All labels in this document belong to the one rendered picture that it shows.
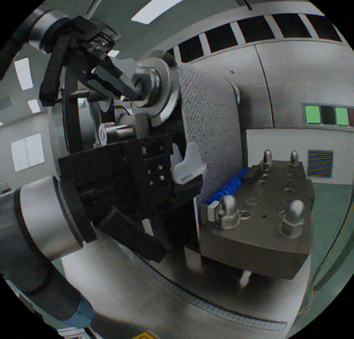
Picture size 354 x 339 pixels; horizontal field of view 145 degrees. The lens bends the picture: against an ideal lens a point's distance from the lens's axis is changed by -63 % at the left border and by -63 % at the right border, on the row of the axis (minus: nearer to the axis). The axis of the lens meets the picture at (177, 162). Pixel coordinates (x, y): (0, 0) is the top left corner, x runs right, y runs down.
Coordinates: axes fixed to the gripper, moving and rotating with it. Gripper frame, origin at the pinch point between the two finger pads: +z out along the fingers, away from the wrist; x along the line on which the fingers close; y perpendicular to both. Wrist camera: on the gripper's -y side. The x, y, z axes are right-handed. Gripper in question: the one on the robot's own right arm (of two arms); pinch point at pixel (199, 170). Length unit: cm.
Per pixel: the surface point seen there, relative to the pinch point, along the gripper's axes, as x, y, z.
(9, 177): 556, -12, -266
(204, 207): -1.9, -5.6, -1.9
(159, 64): 2.2, 18.7, -3.4
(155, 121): 5.4, 9.3, -3.1
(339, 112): -34.9, 10.4, 29.3
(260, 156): 45, -59, 263
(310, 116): -23.0, 8.5, 29.3
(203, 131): -0.2, 6.4, 2.3
